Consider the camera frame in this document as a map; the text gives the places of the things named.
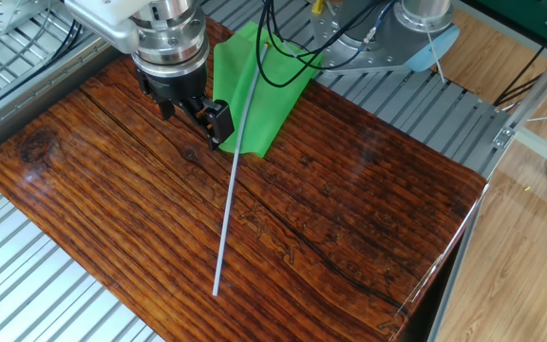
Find black cables beside post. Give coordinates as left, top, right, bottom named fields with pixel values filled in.
left=493, top=4, right=547, bottom=108

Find black cables along rail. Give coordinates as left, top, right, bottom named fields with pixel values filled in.
left=0, top=18, right=85, bottom=120

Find aluminium frame post with bracket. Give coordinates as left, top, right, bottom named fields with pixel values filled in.
left=491, top=32, right=547, bottom=149

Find black robot cable loops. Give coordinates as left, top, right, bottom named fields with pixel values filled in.
left=255, top=0, right=388, bottom=89

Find green flag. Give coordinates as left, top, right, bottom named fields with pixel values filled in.
left=211, top=21, right=325, bottom=297

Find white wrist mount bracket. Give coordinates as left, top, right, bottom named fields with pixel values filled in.
left=63, top=0, right=161, bottom=54

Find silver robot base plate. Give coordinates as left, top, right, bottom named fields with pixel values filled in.
left=310, top=0, right=415, bottom=75

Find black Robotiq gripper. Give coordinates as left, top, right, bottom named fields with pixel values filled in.
left=134, top=63, right=236, bottom=151

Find white zip tie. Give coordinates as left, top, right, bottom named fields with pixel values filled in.
left=424, top=21, right=447, bottom=85

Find wood grain board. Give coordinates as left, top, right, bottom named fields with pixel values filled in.
left=0, top=16, right=488, bottom=342

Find silver metal edge rail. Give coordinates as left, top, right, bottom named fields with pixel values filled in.
left=0, top=35, right=128, bottom=165

